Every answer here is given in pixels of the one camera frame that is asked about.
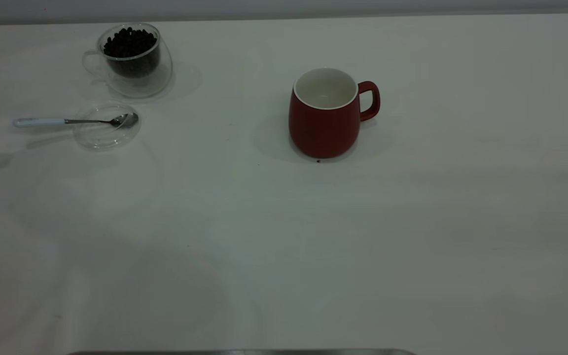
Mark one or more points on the red ceramic mug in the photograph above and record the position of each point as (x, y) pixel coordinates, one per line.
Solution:
(323, 133)

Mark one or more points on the clear double-wall glass cup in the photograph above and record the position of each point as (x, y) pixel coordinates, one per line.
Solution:
(141, 86)

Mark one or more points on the clear glass saucer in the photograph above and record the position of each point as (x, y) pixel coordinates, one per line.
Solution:
(101, 140)

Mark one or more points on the dark coffee beans pile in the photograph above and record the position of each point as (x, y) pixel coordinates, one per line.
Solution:
(130, 44)

